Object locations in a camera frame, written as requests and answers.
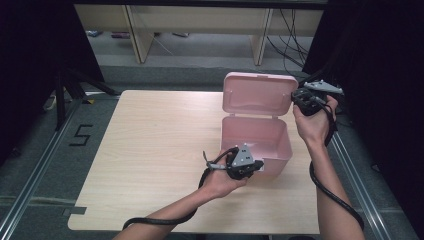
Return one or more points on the metal floor rail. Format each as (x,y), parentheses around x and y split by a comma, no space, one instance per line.
(353,173)
(38,173)

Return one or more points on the light wooden desk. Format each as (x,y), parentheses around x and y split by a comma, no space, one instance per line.
(200,20)

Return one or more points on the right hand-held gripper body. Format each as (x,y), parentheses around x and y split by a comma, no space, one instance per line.
(311,105)

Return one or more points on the person's left hand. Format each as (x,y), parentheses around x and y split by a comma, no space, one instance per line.
(218,185)

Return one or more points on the person's right hand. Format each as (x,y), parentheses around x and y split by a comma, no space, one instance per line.
(313,128)

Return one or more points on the black curtain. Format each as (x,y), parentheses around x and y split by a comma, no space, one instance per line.
(26,50)
(383,66)

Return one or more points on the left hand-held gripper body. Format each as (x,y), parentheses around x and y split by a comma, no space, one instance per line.
(241,160)

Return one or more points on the black tape strip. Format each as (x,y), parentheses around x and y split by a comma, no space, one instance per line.
(75,211)

